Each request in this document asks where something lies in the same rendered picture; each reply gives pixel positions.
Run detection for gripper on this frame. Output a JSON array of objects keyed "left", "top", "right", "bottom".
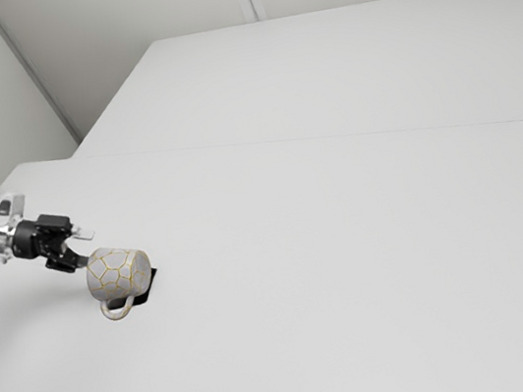
[{"left": 7, "top": 205, "right": 102, "bottom": 283}]

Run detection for grey mug with gold veins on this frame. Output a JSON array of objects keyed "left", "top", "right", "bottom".
[{"left": 81, "top": 239, "right": 161, "bottom": 326}]

